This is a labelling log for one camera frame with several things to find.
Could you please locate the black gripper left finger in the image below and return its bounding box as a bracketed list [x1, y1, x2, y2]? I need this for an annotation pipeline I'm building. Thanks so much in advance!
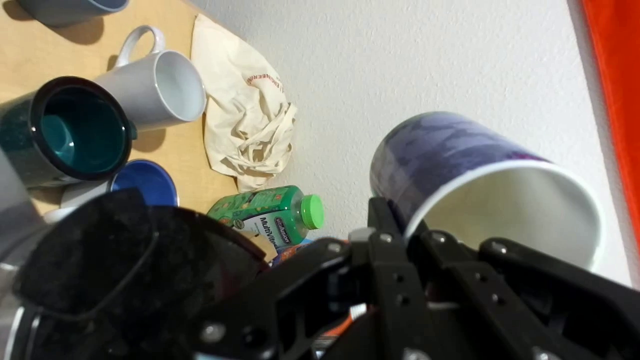
[192, 196, 420, 360]

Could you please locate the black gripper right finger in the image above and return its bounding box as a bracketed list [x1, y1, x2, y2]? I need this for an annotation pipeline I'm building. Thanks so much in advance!
[408, 228, 640, 360]

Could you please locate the blue patterned mug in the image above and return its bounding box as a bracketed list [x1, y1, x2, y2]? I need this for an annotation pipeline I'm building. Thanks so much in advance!
[368, 109, 605, 272]

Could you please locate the white mug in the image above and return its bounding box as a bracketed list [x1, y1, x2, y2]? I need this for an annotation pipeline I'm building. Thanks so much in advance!
[91, 23, 207, 131]

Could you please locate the dark green mug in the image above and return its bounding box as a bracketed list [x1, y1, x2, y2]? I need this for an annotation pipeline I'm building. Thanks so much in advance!
[0, 73, 137, 189]

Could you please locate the dark grey mug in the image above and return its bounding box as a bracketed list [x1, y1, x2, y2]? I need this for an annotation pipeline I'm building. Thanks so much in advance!
[15, 0, 131, 28]

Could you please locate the green plastic bottle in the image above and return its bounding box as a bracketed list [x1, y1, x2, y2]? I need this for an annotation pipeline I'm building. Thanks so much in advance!
[205, 184, 327, 258]

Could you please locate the cream cloth bag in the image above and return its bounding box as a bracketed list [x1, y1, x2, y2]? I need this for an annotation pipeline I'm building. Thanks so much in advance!
[190, 14, 298, 191]

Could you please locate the blue round lid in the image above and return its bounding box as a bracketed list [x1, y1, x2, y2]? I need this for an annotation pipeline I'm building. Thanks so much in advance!
[108, 158, 182, 209]

